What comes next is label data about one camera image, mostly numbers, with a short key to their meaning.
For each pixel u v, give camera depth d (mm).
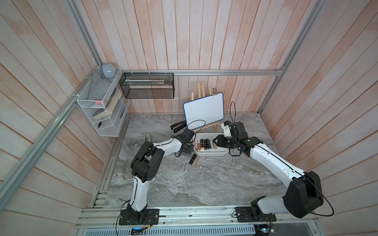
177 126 1096
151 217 729
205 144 997
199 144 1004
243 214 730
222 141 741
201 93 926
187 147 882
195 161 926
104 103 714
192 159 931
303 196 413
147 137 1033
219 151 988
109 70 815
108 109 779
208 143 1004
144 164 540
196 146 984
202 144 990
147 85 1073
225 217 738
